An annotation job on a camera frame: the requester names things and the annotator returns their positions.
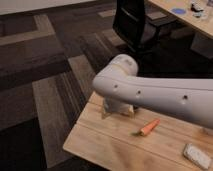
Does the wooden desk in background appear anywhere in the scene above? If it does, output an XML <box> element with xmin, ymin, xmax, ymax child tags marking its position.
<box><xmin>148</xmin><ymin>0</ymin><xmax>213</xmax><ymax>51</ymax></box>

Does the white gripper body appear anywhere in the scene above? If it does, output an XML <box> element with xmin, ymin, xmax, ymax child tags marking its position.
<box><xmin>102</xmin><ymin>98</ymin><xmax>132</xmax><ymax>116</ymax></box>

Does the blue round coaster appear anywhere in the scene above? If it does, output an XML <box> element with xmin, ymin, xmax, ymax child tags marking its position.
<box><xmin>172</xmin><ymin>8</ymin><xmax>186</xmax><ymax>14</ymax></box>

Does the grey rectangular sponge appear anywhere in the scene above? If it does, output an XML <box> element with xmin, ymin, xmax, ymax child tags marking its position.
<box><xmin>183</xmin><ymin>143</ymin><xmax>212</xmax><ymax>170</ymax></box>

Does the orange carrot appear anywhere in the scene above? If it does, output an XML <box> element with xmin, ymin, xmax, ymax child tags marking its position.
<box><xmin>133</xmin><ymin>119</ymin><xmax>160</xmax><ymax>136</ymax></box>

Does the small white object on desk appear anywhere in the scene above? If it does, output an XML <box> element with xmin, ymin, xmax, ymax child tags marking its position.
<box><xmin>190</xmin><ymin>2</ymin><xmax>204</xmax><ymax>18</ymax></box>

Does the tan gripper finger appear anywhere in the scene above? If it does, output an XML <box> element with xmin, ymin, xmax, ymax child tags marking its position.
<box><xmin>101</xmin><ymin>109</ymin><xmax>112</xmax><ymax>119</ymax></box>
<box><xmin>128</xmin><ymin>106</ymin><xmax>135</xmax><ymax>117</ymax></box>

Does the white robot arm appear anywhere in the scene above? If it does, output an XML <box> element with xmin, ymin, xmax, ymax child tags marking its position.
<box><xmin>93</xmin><ymin>54</ymin><xmax>213</xmax><ymax>129</ymax></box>

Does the black office chair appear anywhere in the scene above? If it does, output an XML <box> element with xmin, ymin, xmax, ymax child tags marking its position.
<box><xmin>112</xmin><ymin>0</ymin><xmax>178</xmax><ymax>54</ymax></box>

